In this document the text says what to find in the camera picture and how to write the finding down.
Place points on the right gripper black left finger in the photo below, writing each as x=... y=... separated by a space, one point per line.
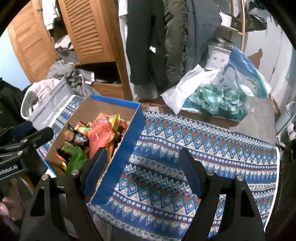
x=57 y=209

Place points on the green peanut snack bag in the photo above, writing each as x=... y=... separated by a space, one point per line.
x=77 y=156

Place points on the orange popcorn snack bag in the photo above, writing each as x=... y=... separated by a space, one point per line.
x=81 y=128

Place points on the red orange snack bag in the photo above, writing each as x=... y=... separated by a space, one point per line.
x=99 y=134

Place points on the black snack bag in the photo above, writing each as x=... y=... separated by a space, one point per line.
x=63 y=155

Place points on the orange brown chip bag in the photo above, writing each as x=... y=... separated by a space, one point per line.
x=69 y=134

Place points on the teal snack bag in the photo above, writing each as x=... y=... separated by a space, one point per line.
x=80 y=139

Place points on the person's left hand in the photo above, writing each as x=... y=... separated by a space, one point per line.
x=11 y=205

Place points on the grey printed tote bag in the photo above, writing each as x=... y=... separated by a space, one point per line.
x=43 y=100

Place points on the blue patterned tablecloth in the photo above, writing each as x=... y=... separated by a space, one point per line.
x=152 y=199

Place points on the blue cardboard box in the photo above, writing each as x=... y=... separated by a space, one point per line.
x=101 y=184

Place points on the shoe rack with shoes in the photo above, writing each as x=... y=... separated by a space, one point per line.
x=285 y=126

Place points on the grey clothes pile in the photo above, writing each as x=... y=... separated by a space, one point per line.
x=64 y=68

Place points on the teal checkered cloth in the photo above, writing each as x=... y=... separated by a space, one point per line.
x=218 y=101

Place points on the blue white plastic bag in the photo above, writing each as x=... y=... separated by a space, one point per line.
x=240 y=74

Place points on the black hanging coat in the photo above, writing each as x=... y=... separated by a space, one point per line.
x=145 y=44

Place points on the grey blue hanging jacket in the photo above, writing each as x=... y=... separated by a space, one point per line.
x=203 y=19

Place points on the olive hanging jacket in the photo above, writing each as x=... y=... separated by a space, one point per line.
x=176 y=17

